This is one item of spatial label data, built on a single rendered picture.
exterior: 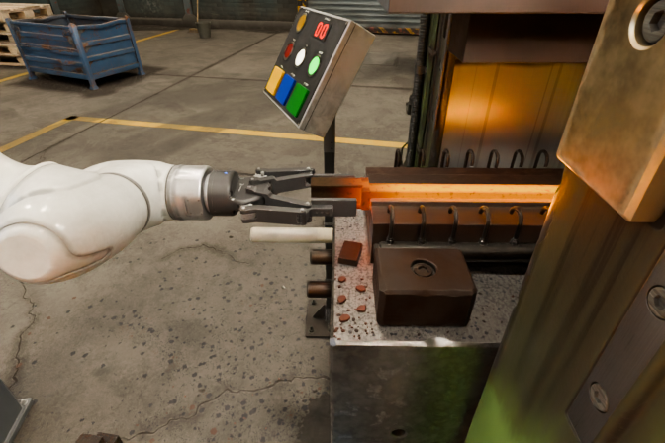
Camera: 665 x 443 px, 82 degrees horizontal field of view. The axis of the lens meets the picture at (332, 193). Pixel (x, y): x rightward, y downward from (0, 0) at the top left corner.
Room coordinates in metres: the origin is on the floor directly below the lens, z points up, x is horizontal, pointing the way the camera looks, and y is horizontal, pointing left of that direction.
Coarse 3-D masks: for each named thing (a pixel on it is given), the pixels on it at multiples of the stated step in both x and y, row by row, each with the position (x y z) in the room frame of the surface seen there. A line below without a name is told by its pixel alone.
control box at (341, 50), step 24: (312, 24) 1.12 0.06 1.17; (336, 24) 0.99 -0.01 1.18; (312, 48) 1.04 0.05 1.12; (336, 48) 0.93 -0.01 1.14; (360, 48) 0.96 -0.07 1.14; (288, 72) 1.10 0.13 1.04; (336, 72) 0.93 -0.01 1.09; (312, 96) 0.91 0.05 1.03; (336, 96) 0.93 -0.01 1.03; (312, 120) 0.90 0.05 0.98
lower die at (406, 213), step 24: (384, 168) 0.64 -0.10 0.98; (408, 168) 0.64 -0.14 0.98; (432, 168) 0.64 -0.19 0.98; (456, 168) 0.64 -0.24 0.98; (480, 168) 0.64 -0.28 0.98; (504, 168) 0.64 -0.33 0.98; (528, 168) 0.64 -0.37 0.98; (552, 168) 0.64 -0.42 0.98; (384, 216) 0.46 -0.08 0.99; (408, 216) 0.46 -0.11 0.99; (432, 216) 0.46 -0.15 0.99; (480, 216) 0.46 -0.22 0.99; (504, 216) 0.46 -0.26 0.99; (528, 216) 0.46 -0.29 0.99; (384, 240) 0.45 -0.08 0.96; (408, 240) 0.44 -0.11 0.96; (432, 240) 0.44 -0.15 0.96; (456, 240) 0.44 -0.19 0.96; (504, 240) 0.44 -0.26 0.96; (528, 240) 0.44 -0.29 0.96; (480, 264) 0.44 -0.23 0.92; (504, 264) 0.44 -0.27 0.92
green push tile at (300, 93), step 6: (300, 84) 0.99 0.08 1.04; (294, 90) 0.99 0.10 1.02; (300, 90) 0.97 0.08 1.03; (306, 90) 0.94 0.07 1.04; (294, 96) 0.98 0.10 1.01; (300, 96) 0.95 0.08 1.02; (306, 96) 0.93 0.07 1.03; (288, 102) 0.99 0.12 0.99; (294, 102) 0.96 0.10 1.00; (300, 102) 0.93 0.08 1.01; (288, 108) 0.97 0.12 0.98; (294, 108) 0.94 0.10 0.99; (300, 108) 0.93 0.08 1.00; (294, 114) 0.93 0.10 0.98
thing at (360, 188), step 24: (312, 192) 0.52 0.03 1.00; (336, 192) 0.52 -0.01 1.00; (360, 192) 0.52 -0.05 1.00; (384, 192) 0.51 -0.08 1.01; (408, 192) 0.51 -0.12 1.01; (432, 192) 0.51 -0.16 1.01; (456, 192) 0.51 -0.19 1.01; (480, 192) 0.51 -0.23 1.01; (504, 192) 0.51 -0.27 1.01; (528, 192) 0.51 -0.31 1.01; (552, 192) 0.51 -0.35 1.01
